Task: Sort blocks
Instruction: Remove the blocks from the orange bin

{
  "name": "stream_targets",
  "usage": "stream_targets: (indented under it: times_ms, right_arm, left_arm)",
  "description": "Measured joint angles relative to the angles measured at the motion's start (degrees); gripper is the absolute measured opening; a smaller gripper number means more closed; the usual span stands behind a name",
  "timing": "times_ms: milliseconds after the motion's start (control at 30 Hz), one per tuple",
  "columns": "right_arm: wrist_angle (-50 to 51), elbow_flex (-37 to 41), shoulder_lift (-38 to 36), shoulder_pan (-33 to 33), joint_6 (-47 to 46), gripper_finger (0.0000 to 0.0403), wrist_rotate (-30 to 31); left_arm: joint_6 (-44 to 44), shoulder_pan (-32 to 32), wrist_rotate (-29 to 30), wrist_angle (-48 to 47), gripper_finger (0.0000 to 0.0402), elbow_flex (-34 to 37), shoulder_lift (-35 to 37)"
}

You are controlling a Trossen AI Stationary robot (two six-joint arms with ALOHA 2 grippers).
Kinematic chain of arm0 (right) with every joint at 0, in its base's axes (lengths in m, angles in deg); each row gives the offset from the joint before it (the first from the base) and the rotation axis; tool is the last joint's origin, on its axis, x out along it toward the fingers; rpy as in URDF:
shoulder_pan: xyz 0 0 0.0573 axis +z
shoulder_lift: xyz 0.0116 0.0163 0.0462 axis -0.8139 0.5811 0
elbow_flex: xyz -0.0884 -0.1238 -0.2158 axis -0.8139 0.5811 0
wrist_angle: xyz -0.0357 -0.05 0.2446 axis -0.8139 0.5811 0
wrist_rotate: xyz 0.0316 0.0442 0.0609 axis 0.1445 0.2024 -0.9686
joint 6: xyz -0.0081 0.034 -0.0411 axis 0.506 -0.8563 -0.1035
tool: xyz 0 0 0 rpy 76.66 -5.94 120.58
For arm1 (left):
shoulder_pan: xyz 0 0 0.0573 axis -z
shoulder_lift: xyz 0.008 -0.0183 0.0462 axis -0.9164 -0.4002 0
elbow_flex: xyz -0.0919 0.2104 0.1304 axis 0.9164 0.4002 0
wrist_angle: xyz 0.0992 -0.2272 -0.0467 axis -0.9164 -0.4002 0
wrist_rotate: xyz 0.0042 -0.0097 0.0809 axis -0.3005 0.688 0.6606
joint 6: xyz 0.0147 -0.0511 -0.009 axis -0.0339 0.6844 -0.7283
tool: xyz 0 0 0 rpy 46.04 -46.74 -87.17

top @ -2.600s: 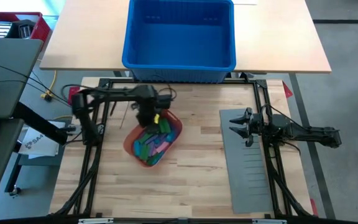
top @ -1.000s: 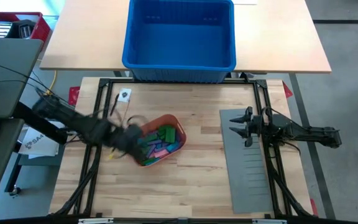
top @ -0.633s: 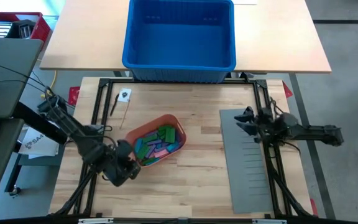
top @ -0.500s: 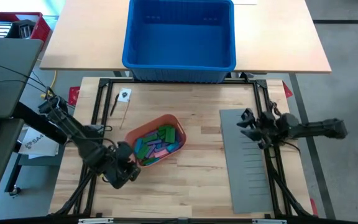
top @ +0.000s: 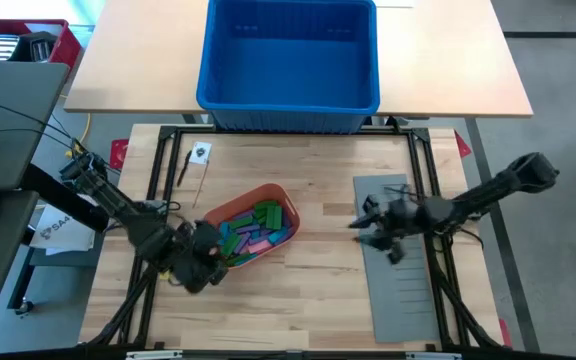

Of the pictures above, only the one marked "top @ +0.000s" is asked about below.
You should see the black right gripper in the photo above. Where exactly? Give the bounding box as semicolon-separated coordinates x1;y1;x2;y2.
348;193;425;266

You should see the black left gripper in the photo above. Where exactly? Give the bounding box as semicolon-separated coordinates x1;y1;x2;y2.
165;219;230;296

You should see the orange plastic basket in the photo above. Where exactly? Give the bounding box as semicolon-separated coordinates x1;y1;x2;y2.
202;182;302;270

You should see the long grey slotted divider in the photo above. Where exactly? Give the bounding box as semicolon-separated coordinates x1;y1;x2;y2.
351;173;441;345

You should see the large blue plastic bin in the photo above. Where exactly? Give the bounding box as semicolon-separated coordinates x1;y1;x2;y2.
196;0;382;135

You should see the pink wooden block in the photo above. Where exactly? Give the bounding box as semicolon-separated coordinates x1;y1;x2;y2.
247;239;273;255

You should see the thin wooden stick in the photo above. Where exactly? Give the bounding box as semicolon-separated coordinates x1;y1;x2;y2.
192;159;211;209

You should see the black pen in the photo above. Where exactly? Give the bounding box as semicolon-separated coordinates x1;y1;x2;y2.
176;149;193;189

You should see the white card with black print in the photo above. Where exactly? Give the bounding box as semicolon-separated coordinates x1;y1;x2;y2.
189;141;213;166

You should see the red floor marker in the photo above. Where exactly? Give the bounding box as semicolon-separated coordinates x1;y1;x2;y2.
109;138;130;170
455;130;473;159
497;318;513;347

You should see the white printed paper sheet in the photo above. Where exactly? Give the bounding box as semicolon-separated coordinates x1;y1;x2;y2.
28;192;98;256

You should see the black support bar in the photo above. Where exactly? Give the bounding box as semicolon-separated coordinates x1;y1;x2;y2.
17;162;112;234

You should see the black cart leg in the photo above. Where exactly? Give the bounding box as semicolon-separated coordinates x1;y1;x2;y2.
6;244;38;311

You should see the light wooden side table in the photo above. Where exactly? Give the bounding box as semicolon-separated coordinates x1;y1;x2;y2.
63;0;534;119

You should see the grey equipment cart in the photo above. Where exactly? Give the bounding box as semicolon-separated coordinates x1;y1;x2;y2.
0;59;71;322

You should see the red plastic crate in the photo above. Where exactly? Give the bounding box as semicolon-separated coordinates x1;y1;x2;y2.
0;18;83;69

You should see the black toaster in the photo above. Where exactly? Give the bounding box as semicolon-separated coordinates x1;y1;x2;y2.
10;30;60;64

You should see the silver toaster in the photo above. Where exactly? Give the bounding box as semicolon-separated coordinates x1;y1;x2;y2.
0;33;21;62

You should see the silver frame bracket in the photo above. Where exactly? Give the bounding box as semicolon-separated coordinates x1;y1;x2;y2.
405;351;463;360
125;349;184;360

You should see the yellow cable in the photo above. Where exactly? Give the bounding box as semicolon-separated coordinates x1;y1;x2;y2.
67;113;93;161

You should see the thin black cable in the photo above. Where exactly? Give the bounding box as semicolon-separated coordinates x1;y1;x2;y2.
0;127;75;151
0;93;77;144

